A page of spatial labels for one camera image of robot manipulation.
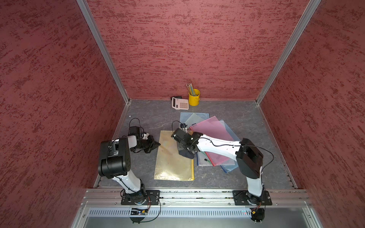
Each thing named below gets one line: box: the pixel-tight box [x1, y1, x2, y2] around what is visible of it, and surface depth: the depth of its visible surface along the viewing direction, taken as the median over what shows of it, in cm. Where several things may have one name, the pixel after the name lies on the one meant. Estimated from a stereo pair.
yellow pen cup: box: [188, 88, 201, 107], surface depth 117 cm
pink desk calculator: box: [170, 95, 190, 111], surface depth 120 cm
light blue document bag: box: [179, 112, 211, 124], surface depth 112 cm
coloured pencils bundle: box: [185, 82, 197, 97], surface depth 112 cm
